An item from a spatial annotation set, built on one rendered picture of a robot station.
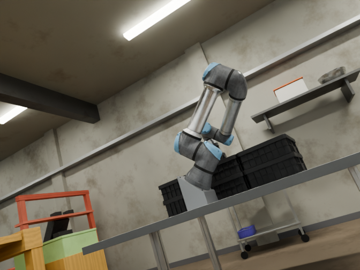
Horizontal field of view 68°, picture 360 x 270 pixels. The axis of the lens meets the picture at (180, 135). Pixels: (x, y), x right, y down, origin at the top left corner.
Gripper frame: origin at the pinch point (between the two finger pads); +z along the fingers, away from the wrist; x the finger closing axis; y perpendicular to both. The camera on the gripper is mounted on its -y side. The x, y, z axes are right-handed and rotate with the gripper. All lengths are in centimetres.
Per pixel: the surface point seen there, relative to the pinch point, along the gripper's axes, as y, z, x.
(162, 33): 167, -261, 45
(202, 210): -53, 17, 0
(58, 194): 140, -127, 334
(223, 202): -52, 18, -11
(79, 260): 15, 2, 169
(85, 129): 224, -254, 309
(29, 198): 87, -125, 332
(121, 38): 124, -267, 92
